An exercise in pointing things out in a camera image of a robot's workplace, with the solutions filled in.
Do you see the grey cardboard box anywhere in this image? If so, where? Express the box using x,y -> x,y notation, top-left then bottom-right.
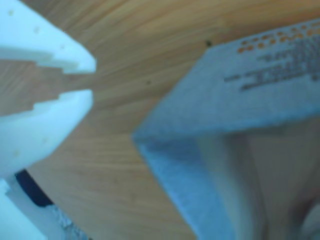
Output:
131,17 -> 320,240

